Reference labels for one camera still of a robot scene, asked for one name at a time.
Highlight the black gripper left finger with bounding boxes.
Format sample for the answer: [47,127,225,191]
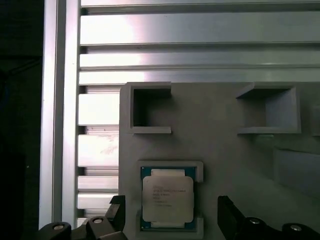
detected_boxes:
[37,194,127,240]

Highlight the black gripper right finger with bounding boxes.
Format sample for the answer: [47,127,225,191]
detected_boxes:
[216,194,320,240]

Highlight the silver CPU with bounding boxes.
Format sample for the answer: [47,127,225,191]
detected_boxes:
[140,166,195,230]

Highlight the grey parts rack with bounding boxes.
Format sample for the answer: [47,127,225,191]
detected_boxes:
[118,81,320,240]

